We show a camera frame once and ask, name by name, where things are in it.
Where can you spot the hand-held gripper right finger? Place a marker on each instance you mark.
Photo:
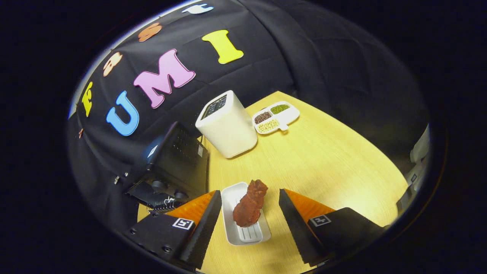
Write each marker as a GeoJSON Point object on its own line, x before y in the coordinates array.
{"type": "Point", "coordinates": [298, 228]}

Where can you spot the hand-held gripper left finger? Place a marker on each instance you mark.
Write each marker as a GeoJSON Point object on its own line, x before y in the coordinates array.
{"type": "Point", "coordinates": [203, 232]}

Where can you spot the reddish brown meat piece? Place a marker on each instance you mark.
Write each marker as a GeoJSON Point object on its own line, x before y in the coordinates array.
{"type": "Point", "coordinates": [249, 207]}

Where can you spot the black toaster oven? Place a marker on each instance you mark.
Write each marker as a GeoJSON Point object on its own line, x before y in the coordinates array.
{"type": "Point", "coordinates": [179, 160]}

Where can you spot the white pop-up toaster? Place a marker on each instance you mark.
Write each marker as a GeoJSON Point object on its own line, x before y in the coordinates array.
{"type": "Point", "coordinates": [228, 129]}

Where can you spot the white rectangular plate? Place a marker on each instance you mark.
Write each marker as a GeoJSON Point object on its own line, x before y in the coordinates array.
{"type": "Point", "coordinates": [232, 198]}

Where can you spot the white clip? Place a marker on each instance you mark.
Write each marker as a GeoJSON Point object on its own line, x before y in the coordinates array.
{"type": "Point", "coordinates": [116, 179]}

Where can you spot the white divided dish with beans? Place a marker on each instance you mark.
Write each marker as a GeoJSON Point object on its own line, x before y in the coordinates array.
{"type": "Point", "coordinates": [287, 116]}

